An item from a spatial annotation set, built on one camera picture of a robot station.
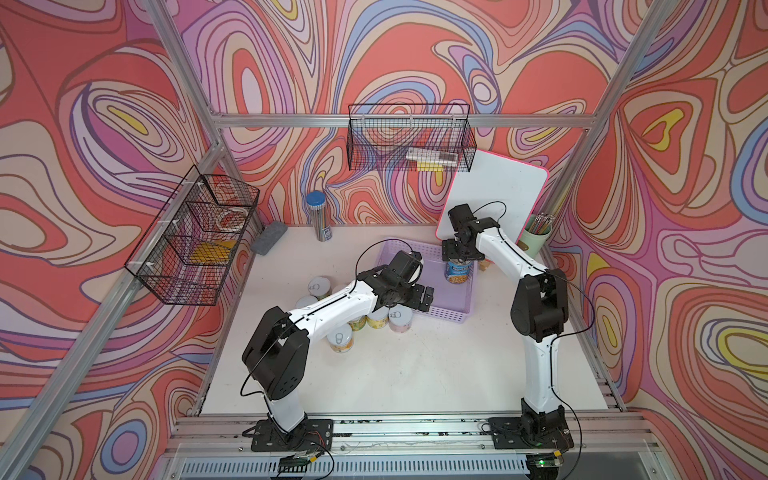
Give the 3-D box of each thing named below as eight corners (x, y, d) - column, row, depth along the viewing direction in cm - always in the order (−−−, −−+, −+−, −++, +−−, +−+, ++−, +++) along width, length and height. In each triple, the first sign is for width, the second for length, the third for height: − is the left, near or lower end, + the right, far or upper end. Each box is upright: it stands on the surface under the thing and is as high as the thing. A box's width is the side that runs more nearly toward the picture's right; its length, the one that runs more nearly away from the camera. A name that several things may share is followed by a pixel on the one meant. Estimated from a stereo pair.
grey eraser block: (250, 251, 114) (247, 246, 112) (272, 225, 123) (270, 220, 121) (266, 256, 112) (264, 252, 110) (288, 229, 122) (286, 225, 120)
